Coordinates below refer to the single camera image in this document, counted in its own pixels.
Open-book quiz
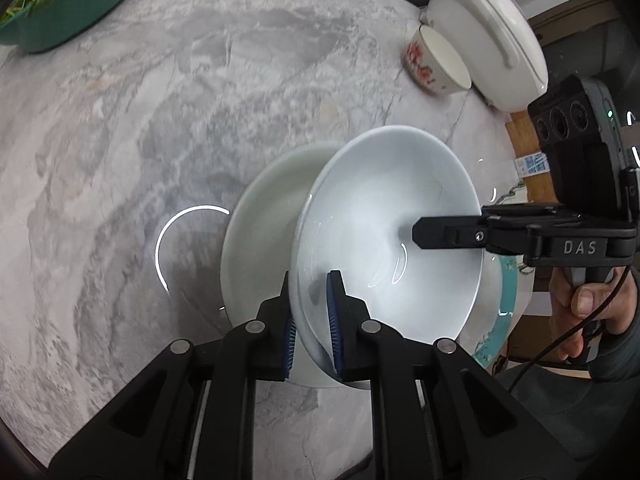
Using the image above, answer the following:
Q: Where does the white bowl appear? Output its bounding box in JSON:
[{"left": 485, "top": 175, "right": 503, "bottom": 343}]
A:
[
  {"left": 288, "top": 126, "right": 485, "bottom": 391},
  {"left": 219, "top": 142, "right": 372, "bottom": 392}
]

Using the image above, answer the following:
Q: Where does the teal basin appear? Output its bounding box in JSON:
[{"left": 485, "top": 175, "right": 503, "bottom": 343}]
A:
[{"left": 0, "top": 0, "right": 139, "bottom": 55}]

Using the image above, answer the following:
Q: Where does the person's grey clothing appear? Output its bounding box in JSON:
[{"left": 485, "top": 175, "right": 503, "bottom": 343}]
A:
[{"left": 492, "top": 360, "right": 640, "bottom": 480}]

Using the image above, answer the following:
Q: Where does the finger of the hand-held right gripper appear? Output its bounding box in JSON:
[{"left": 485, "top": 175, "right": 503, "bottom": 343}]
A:
[{"left": 411, "top": 202, "right": 566, "bottom": 256}]

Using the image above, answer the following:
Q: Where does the black cable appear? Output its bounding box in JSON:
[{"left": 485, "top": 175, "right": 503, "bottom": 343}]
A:
[{"left": 492, "top": 266, "right": 632, "bottom": 378}]

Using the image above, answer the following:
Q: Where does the person's right forearm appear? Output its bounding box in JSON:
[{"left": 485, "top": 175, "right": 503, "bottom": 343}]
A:
[{"left": 586, "top": 317, "right": 640, "bottom": 385}]

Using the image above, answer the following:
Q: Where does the large white plate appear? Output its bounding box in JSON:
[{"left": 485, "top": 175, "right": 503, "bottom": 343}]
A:
[{"left": 500, "top": 260, "right": 536, "bottom": 343}]

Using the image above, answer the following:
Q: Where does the white cup with red pattern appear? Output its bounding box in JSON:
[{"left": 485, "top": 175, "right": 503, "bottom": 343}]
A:
[{"left": 401, "top": 24, "right": 473, "bottom": 96}]

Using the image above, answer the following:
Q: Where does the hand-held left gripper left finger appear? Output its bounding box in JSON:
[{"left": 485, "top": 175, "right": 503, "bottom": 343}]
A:
[{"left": 47, "top": 270, "right": 301, "bottom": 480}]

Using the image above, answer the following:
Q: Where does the white rice cooker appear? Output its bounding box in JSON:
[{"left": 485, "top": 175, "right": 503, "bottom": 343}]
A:
[{"left": 418, "top": 0, "right": 550, "bottom": 113}]

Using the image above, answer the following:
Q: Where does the teal floral plate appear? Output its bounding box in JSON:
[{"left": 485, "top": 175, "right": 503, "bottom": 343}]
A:
[{"left": 456, "top": 254, "right": 519, "bottom": 377}]

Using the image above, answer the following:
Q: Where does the person's right hand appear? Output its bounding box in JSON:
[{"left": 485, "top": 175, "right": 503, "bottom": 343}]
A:
[{"left": 547, "top": 264, "right": 640, "bottom": 370}]

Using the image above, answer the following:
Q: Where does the brown cardboard box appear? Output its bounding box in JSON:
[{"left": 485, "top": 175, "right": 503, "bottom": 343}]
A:
[{"left": 505, "top": 119, "right": 557, "bottom": 202}]

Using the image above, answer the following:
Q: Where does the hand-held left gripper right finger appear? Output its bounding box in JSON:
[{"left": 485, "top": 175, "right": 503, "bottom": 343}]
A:
[{"left": 325, "top": 269, "right": 547, "bottom": 480}]

